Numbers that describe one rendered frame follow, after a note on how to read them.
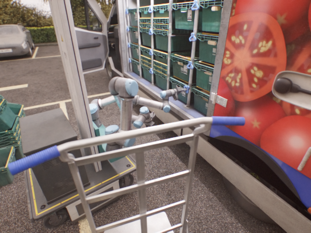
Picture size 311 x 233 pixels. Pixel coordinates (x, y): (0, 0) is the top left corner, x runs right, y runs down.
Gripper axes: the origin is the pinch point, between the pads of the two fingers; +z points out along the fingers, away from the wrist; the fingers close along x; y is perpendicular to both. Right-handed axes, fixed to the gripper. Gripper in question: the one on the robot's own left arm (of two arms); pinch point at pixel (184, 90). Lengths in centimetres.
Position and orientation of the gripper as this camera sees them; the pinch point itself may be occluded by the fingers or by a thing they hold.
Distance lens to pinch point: 208.2
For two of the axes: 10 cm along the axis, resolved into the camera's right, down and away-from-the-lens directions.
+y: -3.5, -9.1, 2.3
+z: 8.8, -2.3, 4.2
